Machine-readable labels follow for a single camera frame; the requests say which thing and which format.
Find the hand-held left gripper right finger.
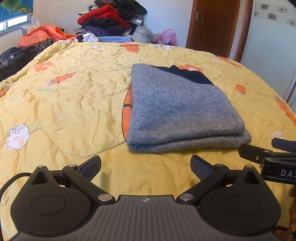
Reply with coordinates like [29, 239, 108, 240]
[176, 155, 267, 205]

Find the lotus print window blind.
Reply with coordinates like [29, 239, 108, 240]
[0, 0, 34, 23]

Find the white crumpled bag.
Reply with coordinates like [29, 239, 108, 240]
[79, 32, 100, 43]

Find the grey sweater with navy sleeves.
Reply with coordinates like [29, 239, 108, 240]
[126, 63, 252, 153]

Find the floral patterned pillow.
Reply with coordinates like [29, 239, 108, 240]
[20, 20, 40, 35]

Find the window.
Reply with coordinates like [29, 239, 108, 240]
[0, 14, 31, 37]

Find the orange cloth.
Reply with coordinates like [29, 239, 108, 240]
[18, 25, 80, 48]

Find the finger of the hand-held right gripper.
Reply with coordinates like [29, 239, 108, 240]
[272, 138, 296, 153]
[238, 144, 275, 164]

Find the dark clothes heap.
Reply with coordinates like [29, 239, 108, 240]
[0, 46, 38, 81]

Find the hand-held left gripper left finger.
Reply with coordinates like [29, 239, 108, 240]
[30, 155, 116, 205]

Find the light blue knit cloth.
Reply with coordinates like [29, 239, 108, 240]
[97, 36, 135, 43]

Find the white wardrobe with flower decals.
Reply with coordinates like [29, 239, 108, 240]
[240, 0, 296, 109]

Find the leopard print cloth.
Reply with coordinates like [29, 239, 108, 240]
[28, 38, 56, 54]

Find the pink plastic bag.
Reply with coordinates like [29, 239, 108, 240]
[155, 29, 178, 46]

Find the translucent plastic bag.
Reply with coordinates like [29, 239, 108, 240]
[129, 25, 160, 44]

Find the brown wooden door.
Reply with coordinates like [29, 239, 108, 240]
[186, 0, 241, 60]

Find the yellow printed quilt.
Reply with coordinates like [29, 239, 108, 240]
[0, 40, 296, 241]

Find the brown door frame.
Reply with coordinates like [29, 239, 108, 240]
[235, 0, 254, 63]

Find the pile of clothes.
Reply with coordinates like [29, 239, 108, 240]
[77, 0, 148, 37]

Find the black cable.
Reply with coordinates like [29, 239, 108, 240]
[0, 173, 32, 200]

